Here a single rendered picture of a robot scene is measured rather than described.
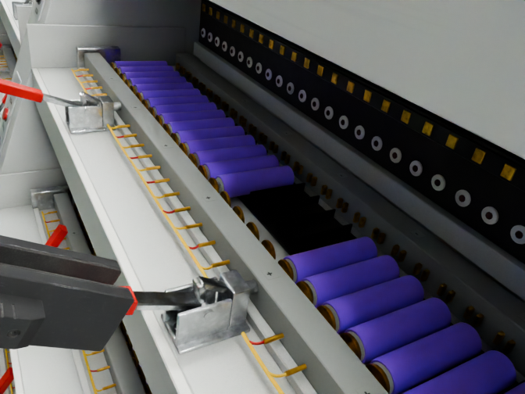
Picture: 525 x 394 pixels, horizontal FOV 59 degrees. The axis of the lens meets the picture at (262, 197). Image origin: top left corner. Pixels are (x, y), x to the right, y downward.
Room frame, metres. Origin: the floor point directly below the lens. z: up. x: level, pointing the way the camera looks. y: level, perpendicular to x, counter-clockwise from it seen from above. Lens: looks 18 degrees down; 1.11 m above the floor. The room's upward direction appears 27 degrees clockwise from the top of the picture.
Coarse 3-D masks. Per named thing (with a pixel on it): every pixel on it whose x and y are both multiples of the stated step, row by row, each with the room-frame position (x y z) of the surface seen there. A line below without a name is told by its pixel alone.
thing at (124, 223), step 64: (64, 64) 0.55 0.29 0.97; (64, 128) 0.40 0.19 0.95; (320, 128) 0.41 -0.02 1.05; (128, 192) 0.32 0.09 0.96; (384, 192) 0.34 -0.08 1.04; (128, 256) 0.25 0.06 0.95; (512, 256) 0.27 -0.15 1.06; (128, 320) 0.24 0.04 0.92; (192, 384) 0.18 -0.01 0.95; (256, 384) 0.19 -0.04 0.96
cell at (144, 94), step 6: (162, 90) 0.48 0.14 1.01; (168, 90) 0.49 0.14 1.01; (174, 90) 0.49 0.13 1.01; (180, 90) 0.49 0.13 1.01; (186, 90) 0.50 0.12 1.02; (192, 90) 0.50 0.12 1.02; (198, 90) 0.51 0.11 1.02; (144, 96) 0.46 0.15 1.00; (150, 96) 0.47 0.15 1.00; (156, 96) 0.47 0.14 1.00; (162, 96) 0.48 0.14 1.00; (168, 96) 0.48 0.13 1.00; (174, 96) 0.48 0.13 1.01
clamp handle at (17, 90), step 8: (0, 80) 0.36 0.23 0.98; (0, 88) 0.36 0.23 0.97; (8, 88) 0.36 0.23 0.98; (16, 88) 0.36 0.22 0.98; (24, 88) 0.37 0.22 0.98; (32, 88) 0.38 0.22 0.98; (16, 96) 0.37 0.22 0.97; (24, 96) 0.37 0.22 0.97; (32, 96) 0.37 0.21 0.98; (40, 96) 0.38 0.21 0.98; (48, 96) 0.39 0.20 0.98; (80, 96) 0.40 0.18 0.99; (56, 104) 0.39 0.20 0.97; (64, 104) 0.39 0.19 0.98; (72, 104) 0.40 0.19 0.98; (80, 104) 0.41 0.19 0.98
